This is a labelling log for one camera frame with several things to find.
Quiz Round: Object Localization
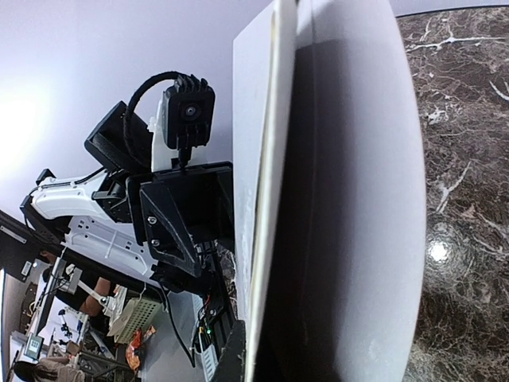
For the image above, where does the grey envelope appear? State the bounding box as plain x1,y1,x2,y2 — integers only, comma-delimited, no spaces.
233,1,426,381

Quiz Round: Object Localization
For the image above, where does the person in black shirt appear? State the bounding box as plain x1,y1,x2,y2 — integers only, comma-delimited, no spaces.
40,251,115,317

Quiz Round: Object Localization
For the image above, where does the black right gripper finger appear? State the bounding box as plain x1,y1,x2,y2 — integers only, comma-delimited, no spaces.
212,320,246,382

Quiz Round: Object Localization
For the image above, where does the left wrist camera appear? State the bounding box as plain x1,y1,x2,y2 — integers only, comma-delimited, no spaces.
148,72,216,173

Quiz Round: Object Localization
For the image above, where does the white slotted cable duct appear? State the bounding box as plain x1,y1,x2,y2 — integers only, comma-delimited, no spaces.
201,345,218,382

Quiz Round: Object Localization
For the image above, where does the black front rail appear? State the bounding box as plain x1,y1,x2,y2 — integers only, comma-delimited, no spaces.
1,212,177,298

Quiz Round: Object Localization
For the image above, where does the white sheet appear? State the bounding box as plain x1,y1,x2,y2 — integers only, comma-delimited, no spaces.
243,1,297,381

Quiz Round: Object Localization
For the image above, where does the white perforated basket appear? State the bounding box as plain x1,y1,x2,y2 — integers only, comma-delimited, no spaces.
107,298,162,345

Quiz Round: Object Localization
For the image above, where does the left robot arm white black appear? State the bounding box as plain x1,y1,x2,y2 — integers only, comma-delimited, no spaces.
21,103,235,295

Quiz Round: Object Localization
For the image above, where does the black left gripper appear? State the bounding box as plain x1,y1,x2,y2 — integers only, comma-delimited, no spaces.
126,162,233,293

